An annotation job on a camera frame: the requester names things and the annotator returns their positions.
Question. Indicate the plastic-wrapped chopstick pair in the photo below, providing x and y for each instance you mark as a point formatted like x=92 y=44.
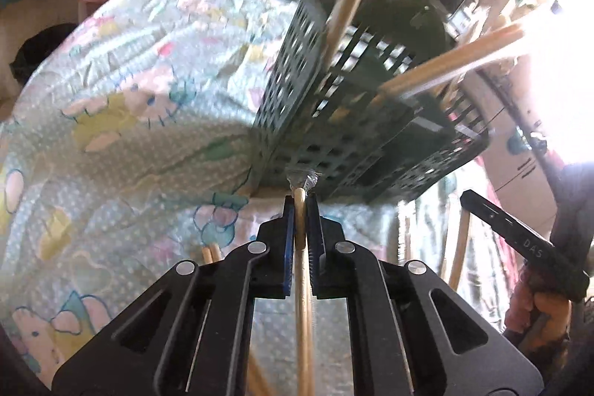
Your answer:
x=304 y=331

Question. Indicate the blue hanging pocket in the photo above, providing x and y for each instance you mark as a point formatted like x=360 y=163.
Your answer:
x=519 y=143

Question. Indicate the dark trash bin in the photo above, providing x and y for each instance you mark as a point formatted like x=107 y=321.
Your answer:
x=41 y=52

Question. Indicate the green perforated utensil holder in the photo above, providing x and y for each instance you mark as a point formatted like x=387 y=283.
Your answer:
x=287 y=99

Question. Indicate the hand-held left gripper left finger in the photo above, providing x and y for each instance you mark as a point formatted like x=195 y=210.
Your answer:
x=222 y=308

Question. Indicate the white kitchen cabinets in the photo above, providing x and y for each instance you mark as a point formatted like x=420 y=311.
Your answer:
x=510 y=173

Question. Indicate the person's right hand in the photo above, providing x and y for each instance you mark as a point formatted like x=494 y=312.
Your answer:
x=547 y=312

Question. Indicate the light blue cartoon bed sheet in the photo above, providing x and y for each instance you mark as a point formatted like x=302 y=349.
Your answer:
x=139 y=145

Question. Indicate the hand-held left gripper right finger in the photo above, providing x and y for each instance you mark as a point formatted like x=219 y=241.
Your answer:
x=385 y=308

